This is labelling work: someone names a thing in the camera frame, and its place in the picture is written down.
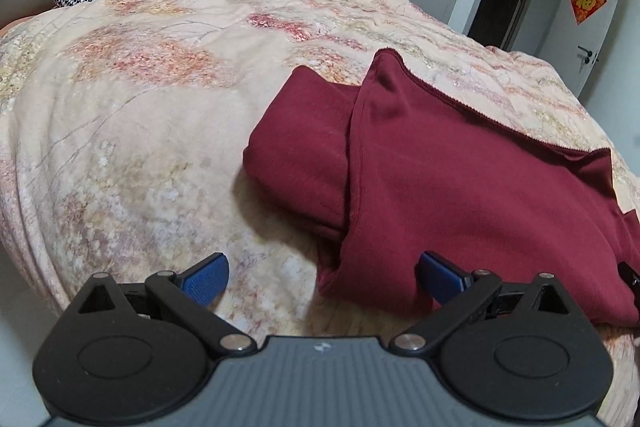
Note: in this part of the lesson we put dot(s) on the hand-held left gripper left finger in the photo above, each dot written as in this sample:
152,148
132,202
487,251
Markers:
207,278

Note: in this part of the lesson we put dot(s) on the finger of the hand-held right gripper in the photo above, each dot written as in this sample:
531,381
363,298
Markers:
632,276

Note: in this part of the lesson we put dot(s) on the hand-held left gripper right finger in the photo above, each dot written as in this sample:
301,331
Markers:
440,278

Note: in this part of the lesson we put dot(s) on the white room door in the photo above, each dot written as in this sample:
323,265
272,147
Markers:
617,37

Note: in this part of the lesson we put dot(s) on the orange bed sheet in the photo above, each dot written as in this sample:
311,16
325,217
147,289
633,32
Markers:
20,21

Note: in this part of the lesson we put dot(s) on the bed with floral duvet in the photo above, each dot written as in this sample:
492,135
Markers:
125,132

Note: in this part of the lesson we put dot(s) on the dark red long-sleeved shirt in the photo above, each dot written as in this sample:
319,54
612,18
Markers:
450,187

